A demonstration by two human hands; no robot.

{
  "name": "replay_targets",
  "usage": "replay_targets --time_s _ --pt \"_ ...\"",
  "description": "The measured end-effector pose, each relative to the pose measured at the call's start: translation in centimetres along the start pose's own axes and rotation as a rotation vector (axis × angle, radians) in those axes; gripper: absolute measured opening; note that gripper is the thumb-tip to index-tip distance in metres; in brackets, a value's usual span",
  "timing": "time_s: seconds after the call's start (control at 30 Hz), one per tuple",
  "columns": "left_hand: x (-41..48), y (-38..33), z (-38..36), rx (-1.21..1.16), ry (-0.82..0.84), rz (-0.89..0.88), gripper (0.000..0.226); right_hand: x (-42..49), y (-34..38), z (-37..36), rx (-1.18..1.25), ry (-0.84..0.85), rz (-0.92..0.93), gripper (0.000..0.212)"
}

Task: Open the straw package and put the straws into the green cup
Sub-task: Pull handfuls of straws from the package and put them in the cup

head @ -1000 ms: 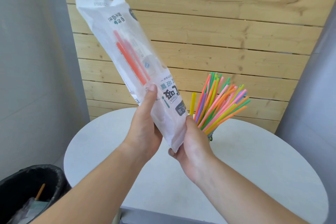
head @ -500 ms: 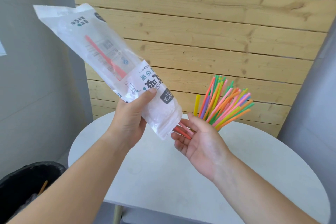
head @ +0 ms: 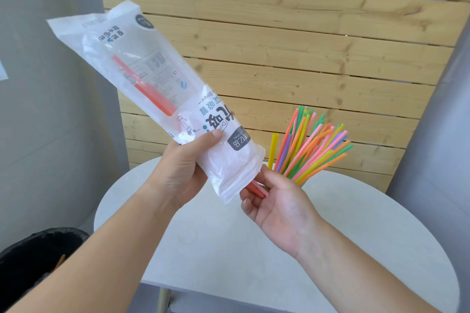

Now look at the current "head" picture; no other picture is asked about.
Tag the black trash bin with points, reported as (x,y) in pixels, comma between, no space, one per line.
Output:
(29,261)

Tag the person's left thumb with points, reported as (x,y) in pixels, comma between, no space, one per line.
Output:
(211,137)

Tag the pink drinking straw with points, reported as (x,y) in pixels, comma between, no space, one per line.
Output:
(263,189)

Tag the person's right forearm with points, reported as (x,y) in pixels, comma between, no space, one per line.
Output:
(352,272)

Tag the person's right hand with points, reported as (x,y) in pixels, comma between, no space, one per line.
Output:
(284,210)

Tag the person's left hand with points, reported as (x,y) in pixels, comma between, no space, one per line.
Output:
(178,171)

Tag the person's left forearm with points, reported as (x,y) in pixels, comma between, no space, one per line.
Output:
(106,254)

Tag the wooden stick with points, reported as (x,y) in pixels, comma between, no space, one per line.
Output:
(59,261)

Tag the clear printed plastic straw bag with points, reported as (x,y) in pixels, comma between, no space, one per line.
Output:
(147,78)

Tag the red drinking straw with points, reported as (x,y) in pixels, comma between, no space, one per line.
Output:
(154,98)

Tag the bunch of colourful drinking straws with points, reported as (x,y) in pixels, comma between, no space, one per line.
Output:
(308,147)

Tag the person's right thumb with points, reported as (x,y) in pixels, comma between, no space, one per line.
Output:
(272,174)

